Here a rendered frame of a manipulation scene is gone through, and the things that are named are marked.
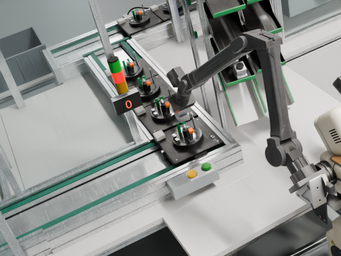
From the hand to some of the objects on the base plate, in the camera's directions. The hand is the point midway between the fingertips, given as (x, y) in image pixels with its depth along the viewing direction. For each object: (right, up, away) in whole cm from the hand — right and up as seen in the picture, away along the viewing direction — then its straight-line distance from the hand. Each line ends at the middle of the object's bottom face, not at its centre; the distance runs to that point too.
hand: (179, 108), depth 230 cm
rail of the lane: (-13, -40, -2) cm, 42 cm away
